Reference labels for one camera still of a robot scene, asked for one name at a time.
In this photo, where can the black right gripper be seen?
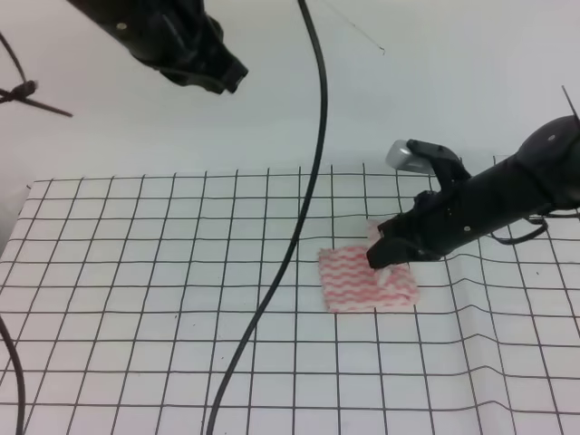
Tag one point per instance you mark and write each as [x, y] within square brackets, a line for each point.
[483, 204]

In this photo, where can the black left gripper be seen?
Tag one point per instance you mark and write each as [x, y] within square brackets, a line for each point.
[178, 39]

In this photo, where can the pink wavy striped towel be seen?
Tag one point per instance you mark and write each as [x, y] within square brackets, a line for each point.
[350, 285]

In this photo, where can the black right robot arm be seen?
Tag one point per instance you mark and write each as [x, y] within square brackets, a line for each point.
[536, 182]

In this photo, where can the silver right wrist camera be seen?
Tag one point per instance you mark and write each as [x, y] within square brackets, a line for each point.
[427, 158]

